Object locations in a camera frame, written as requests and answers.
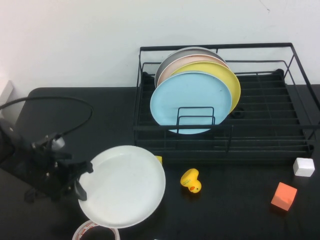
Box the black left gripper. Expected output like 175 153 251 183
23 134 95 203

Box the white plate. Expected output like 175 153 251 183
77 145 166 229

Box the light blue plate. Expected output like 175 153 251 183
149 71 233 135

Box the grey plate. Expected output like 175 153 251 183
154 46 225 88

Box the pink plate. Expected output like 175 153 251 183
158 55 230 83

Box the yellow plate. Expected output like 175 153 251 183
171 61 242 115

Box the white tape roll red print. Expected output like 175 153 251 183
71 219 121 240

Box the yellow rubber duck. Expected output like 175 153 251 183
179 168 202 194

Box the orange foam cube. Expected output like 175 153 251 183
270 181 298 211

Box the white foam cube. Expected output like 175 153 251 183
292 157 315 178

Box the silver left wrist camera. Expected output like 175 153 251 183
51 134 66 151

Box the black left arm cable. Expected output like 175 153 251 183
0 96 94 138

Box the black wire dish rack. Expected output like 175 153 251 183
132 42 320 161

